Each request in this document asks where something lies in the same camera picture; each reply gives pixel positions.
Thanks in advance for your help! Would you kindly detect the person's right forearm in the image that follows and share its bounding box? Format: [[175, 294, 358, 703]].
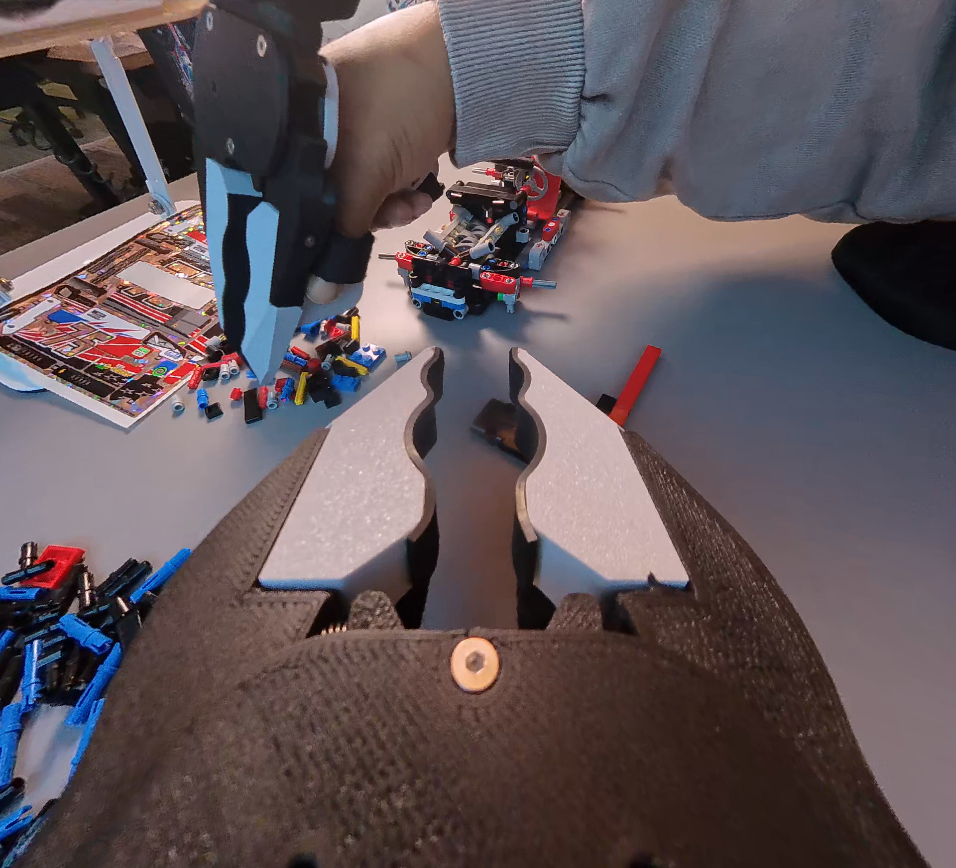
[[429, 0, 956, 224]]

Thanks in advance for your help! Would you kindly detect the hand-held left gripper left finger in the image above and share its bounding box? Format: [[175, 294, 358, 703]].
[[256, 345, 446, 608]]

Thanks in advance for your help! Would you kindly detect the partly built lego car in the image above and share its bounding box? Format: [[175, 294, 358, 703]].
[[377, 160, 574, 324]]

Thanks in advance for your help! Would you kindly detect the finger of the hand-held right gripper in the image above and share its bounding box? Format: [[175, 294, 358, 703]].
[[239, 198, 303, 387], [202, 155, 262, 360]]

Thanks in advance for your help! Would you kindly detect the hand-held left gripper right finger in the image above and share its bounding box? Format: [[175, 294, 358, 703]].
[[509, 347, 691, 608]]

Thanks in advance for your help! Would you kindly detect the person's right hand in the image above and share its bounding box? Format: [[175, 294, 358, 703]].
[[305, 0, 458, 307]]

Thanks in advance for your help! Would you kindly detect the colourful sticker sheet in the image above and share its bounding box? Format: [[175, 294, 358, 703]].
[[0, 205, 225, 429]]

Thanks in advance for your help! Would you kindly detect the long red lego beam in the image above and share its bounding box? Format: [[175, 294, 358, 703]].
[[608, 344, 663, 429]]

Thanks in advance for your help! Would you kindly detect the pile of black blue pins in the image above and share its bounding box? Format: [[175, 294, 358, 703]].
[[0, 542, 193, 843]]

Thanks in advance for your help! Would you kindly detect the pile of mixed lego pieces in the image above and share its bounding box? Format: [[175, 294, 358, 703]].
[[170, 307, 389, 426]]

